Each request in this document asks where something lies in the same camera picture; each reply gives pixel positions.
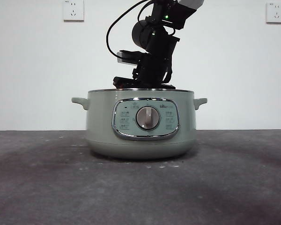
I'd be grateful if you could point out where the pale green electric cooking pot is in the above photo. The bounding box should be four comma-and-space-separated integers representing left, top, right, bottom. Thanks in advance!
71, 88, 208, 160

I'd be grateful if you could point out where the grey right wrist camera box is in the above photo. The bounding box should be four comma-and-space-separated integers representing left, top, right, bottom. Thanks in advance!
116, 50, 142, 66

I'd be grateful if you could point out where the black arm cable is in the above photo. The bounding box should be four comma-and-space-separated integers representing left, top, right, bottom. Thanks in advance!
106, 0, 155, 55

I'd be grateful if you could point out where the white wall socket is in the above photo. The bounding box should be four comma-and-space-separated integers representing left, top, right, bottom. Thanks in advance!
266, 2, 281, 24
62, 0, 85, 23

